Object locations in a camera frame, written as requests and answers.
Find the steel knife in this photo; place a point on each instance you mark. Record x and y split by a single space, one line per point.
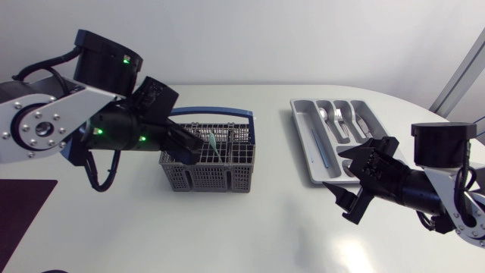
362 125

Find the pale plastic spoon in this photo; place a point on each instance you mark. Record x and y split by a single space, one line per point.
213 142

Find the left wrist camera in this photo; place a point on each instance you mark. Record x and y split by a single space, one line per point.
155 98

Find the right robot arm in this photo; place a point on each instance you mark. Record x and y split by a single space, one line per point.
443 144

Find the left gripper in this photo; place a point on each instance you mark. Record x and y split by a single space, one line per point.
183 146

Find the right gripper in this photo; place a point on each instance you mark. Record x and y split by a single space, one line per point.
384 192

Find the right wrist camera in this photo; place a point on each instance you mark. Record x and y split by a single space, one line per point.
373 167

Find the blue plastic stick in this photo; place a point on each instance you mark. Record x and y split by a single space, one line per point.
320 148

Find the steel fork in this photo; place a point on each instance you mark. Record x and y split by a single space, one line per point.
340 118

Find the grey cutlery tray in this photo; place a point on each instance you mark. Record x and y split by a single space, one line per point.
303 125

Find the small steel spoon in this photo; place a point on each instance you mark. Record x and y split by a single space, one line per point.
348 169

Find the dark mat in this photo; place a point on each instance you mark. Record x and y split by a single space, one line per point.
19 208

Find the grey cutlery basket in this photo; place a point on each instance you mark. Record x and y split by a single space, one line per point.
212 176

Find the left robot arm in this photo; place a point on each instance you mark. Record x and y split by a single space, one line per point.
38 125

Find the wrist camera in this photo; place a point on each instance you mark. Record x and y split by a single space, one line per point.
155 98
373 167

